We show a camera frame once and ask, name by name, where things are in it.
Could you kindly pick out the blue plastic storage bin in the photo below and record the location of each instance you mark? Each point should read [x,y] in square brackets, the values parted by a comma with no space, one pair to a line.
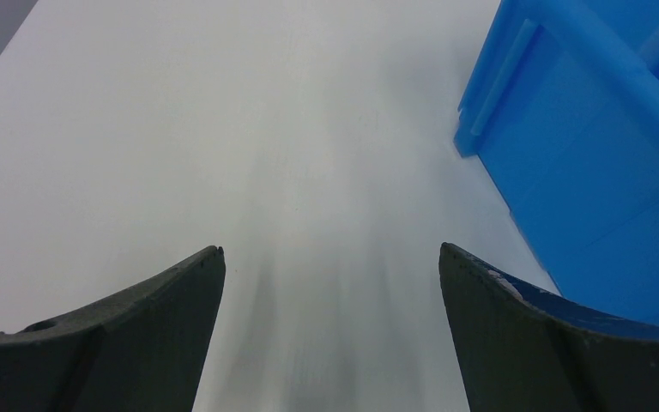
[562,109]

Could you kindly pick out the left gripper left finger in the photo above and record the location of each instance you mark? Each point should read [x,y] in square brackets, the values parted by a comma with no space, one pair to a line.
[140,349]

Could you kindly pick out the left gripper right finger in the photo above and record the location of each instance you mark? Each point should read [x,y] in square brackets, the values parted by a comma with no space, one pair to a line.
[522,348]

